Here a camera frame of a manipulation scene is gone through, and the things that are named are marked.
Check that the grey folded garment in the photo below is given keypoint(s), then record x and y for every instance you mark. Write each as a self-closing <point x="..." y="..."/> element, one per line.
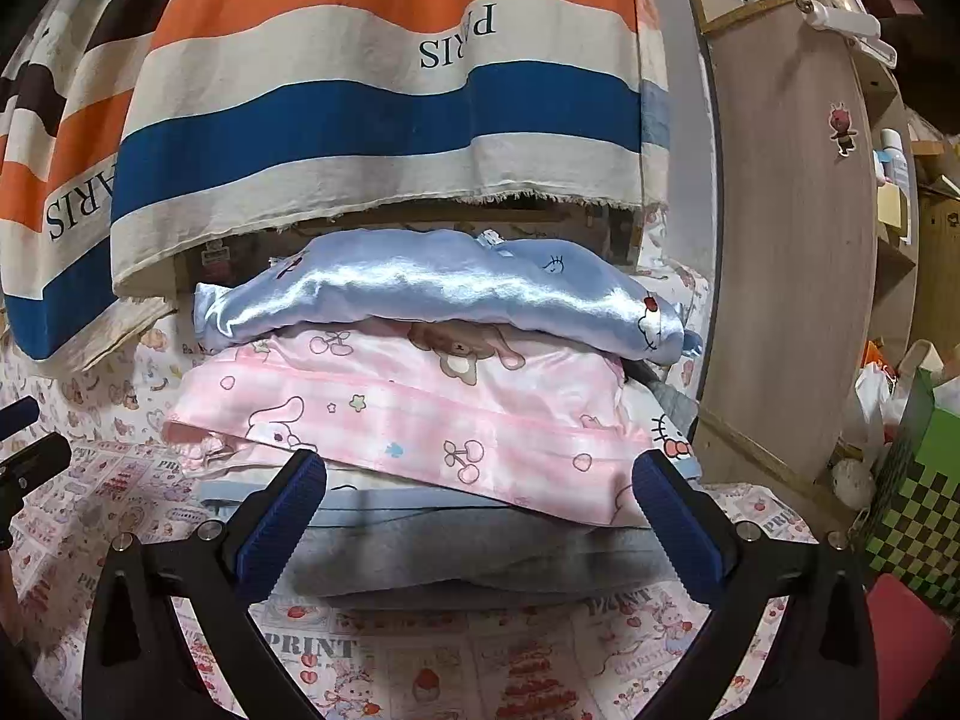
<point x="450" y="547"/>

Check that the blue satin cat-print pants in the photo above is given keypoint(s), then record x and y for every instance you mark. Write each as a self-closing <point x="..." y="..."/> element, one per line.
<point x="420" y="285"/>

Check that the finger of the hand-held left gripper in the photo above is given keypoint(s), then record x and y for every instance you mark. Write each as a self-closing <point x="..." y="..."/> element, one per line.
<point x="37" y="465"/>
<point x="19" y="418"/>

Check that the red stool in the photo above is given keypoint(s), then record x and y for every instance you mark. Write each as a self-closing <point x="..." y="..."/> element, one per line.
<point x="915" y="630"/>

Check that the white plastic clamp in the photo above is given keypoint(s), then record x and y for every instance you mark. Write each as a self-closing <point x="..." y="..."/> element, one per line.
<point x="847" y="28"/>

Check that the green checkered box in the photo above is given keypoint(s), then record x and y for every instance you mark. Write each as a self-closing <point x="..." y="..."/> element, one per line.
<point x="915" y="510"/>

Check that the wooden cabinet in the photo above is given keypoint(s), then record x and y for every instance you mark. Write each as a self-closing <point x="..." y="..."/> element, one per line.
<point x="787" y="240"/>

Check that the cartoon animal sticker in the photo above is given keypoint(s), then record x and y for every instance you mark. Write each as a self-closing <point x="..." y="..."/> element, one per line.
<point x="844" y="127"/>

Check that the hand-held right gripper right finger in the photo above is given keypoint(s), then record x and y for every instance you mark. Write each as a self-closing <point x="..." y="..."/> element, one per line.
<point x="679" y="532"/>

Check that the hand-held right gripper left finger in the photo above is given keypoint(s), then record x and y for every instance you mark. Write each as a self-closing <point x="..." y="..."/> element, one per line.
<point x="281" y="532"/>

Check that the white bottle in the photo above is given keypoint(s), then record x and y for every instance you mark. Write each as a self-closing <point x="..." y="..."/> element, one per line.
<point x="894" y="161"/>

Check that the striped curtain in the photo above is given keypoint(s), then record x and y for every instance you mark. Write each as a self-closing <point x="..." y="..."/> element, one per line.
<point x="300" y="127"/>

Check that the white plastic bag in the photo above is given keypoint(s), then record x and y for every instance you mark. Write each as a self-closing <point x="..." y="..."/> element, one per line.
<point x="877" y="397"/>

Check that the printed bed sheet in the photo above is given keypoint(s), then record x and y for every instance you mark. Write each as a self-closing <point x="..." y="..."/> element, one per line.
<point x="450" y="660"/>

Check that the pink printed garment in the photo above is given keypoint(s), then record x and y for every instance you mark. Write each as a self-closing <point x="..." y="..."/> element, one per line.
<point x="450" y="420"/>

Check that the white fluffy ball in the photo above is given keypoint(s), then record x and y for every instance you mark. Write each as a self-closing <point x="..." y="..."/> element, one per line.
<point x="853" y="481"/>

